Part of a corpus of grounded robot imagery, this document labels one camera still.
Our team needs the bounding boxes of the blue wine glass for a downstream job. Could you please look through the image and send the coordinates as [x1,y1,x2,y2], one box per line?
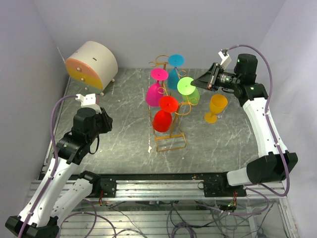
[167,54,185,90]

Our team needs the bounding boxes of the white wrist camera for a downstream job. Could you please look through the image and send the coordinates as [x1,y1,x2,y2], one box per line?
[75,94,102,114]
[218,49,231,70]

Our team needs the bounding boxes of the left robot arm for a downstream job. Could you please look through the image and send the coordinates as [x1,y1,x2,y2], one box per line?
[5,108,113,238]

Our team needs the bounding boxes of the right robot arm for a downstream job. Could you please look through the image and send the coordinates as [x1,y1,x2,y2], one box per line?
[191,51,298,197]

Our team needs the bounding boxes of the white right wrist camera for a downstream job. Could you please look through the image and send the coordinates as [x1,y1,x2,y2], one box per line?
[218,49,231,70]

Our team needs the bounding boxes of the gold wire glass rack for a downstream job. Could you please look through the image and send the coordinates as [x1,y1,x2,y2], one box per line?
[148,55,194,152]

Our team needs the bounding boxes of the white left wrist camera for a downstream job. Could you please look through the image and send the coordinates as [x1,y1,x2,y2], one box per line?
[75,94,102,114]

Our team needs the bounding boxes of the pink wine glass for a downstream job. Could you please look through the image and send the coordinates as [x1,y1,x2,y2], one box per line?
[146,68,168,107]

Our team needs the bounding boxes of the green wine glass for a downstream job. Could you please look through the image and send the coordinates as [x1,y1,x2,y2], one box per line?
[177,77,200,106]

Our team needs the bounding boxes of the red wine glass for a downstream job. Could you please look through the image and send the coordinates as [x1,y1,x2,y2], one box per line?
[153,96,178,132]

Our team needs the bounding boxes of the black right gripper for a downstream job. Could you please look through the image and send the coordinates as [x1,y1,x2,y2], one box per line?
[191,62,241,92]

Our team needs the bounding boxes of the orange wine glass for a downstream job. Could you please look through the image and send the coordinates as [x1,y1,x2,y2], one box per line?
[204,94,228,123]

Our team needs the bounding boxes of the loose cables under table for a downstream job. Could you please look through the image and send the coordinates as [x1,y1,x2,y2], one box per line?
[56,198,273,238]

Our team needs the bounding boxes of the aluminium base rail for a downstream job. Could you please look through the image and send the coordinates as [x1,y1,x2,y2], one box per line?
[29,172,283,201]

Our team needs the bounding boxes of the round white drawer cabinet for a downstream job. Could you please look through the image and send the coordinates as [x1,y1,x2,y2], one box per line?
[65,41,118,94]

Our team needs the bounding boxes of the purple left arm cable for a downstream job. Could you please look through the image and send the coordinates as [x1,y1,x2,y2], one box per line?
[17,95,80,238]

